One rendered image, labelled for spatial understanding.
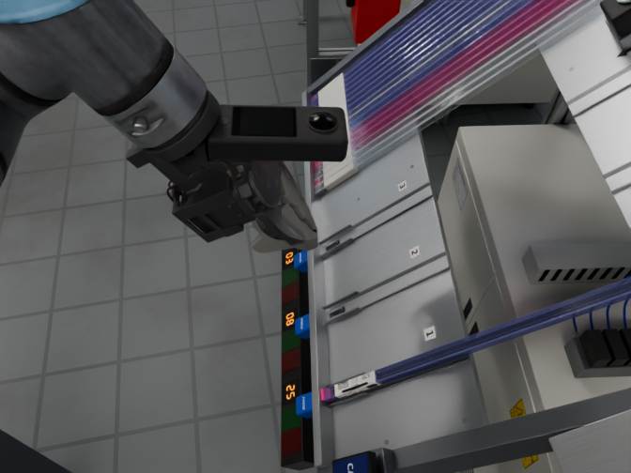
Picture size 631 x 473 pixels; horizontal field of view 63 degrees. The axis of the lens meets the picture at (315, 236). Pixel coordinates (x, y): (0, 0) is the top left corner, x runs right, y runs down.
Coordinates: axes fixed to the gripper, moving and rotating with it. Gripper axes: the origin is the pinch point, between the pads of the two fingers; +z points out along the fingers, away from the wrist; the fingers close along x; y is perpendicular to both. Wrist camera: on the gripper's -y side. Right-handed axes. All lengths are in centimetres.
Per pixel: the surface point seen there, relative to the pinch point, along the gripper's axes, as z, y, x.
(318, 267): 15.9, 7.8, -7.6
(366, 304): 15.1, 0.8, 0.8
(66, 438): 50, 98, -6
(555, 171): 48, -29, -35
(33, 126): 30, 135, -125
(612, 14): 1.0, -34.5, -15.4
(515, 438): 10.1, -13.5, 20.8
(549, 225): 45, -24, -22
